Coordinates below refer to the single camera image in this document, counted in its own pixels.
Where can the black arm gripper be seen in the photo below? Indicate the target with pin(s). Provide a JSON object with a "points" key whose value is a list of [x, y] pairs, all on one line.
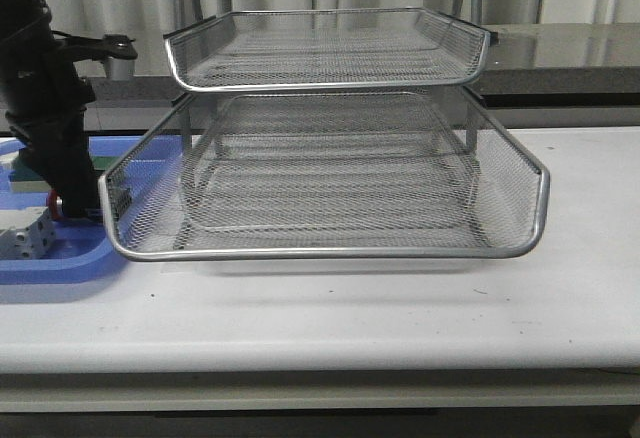
{"points": [[68, 170]]}

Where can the red emergency stop button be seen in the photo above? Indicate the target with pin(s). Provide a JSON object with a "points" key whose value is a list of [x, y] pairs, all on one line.
{"points": [[60, 212]]}

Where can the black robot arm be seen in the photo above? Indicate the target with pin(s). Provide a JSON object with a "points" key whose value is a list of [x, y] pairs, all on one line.
{"points": [[46, 98]]}

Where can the white terminal block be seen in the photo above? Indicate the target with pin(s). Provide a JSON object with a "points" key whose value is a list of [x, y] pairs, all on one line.
{"points": [[26, 233]]}

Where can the blue plastic tray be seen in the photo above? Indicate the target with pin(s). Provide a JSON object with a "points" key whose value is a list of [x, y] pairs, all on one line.
{"points": [[82, 252]]}

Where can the grey stone counter ledge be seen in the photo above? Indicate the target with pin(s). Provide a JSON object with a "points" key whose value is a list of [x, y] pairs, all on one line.
{"points": [[537, 75]]}

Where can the green and beige switch block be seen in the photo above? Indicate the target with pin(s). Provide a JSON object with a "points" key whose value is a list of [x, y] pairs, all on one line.
{"points": [[23, 179]]}

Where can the grey metal rack frame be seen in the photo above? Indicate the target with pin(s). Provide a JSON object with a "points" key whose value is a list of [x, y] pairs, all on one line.
{"points": [[326, 134]]}

